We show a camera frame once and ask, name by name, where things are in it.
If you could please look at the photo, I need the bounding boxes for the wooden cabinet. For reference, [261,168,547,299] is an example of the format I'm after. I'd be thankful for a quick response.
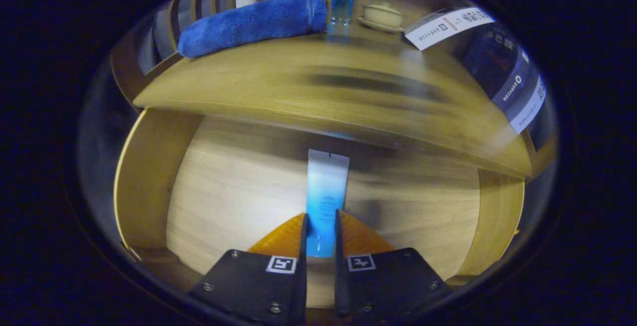
[110,0,558,182]

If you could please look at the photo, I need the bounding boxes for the white book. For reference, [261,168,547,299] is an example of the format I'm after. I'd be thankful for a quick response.
[404,6,497,51]

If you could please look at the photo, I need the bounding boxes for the wooden drawer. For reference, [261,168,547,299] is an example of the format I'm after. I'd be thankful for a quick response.
[113,107,526,312]

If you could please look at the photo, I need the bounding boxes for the blue and white tube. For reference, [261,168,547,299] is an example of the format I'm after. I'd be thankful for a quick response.
[305,149,350,258]

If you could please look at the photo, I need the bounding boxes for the beige lidded teacup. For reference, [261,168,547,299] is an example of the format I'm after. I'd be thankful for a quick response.
[357,1,405,34]

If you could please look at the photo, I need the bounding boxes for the dark blue book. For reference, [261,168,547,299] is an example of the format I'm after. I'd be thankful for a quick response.
[460,22,540,113]

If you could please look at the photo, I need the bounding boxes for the blue folded towel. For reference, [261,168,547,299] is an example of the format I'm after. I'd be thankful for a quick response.
[177,0,329,59]

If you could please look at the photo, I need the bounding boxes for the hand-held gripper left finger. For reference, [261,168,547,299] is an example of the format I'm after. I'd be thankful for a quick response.
[188,212,310,326]

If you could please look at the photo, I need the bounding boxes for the wooden countertop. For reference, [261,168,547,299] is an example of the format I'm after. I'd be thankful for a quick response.
[132,22,533,180]

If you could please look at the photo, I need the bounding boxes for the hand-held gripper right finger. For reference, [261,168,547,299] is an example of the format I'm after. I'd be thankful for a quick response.
[333,209,453,319]

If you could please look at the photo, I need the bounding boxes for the clear blue bottle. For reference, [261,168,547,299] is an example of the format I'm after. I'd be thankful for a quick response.
[330,0,357,26]

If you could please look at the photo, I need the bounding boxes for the light purple book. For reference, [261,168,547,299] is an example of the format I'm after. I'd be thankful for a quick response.
[508,75,548,135]

